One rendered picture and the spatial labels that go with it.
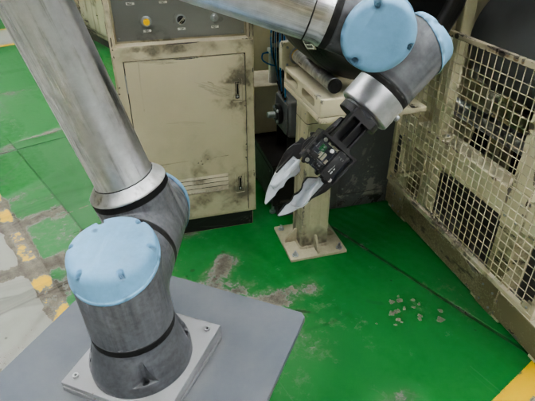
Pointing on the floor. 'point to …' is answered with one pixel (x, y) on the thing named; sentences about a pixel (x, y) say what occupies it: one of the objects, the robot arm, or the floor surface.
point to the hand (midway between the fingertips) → (276, 202)
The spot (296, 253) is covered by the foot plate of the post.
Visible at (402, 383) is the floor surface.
